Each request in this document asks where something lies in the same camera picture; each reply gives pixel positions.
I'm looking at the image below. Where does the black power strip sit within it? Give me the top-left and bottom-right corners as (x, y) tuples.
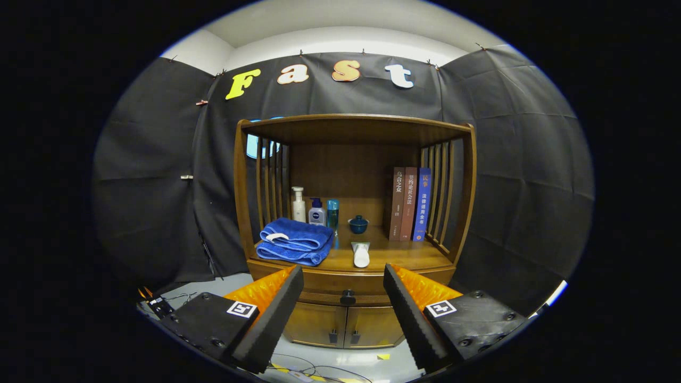
(146, 296), (175, 318)

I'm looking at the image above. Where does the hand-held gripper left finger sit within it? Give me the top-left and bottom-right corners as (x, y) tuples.
(160, 265), (305, 374)

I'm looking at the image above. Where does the wooden drawer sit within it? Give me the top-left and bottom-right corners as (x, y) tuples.
(247, 260), (457, 308)

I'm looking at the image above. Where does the wooden countertop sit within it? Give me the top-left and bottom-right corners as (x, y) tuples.
(250, 223), (455, 272)

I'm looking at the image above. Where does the wooden cabinet door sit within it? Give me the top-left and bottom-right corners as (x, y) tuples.
(343, 306), (405, 349)
(282, 302), (347, 349)

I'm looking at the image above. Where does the reddish brown book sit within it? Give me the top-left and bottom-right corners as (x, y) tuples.
(400, 167), (419, 242)

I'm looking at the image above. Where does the white bottle with blue cap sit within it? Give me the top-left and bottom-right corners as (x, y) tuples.
(309, 198), (327, 227)

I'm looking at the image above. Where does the blue folded towel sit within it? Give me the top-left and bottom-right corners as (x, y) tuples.
(256, 217), (335, 267)

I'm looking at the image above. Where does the wooden cabinet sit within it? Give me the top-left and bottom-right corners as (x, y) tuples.
(234, 113), (477, 349)

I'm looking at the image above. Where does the teal transparent bottle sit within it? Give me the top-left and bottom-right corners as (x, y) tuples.
(327, 199), (340, 249)

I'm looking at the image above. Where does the dark brown book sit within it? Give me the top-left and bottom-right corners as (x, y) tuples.
(388, 167), (406, 241)

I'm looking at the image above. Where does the white tube with green band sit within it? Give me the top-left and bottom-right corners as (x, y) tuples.
(351, 242), (371, 269)

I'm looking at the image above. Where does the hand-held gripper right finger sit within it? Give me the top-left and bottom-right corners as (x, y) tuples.
(383, 263), (527, 373)

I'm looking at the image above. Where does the blue book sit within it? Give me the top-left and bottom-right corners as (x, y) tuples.
(412, 168), (432, 243)

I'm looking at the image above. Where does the white pump bottle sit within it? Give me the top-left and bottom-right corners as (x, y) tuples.
(291, 187), (307, 223)

